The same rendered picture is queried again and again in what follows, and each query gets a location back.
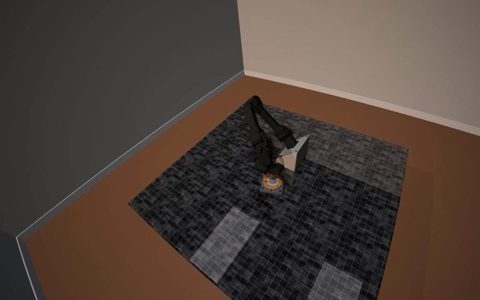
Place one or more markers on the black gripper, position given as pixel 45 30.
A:
pixel 276 168

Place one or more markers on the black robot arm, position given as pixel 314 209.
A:
pixel 257 135

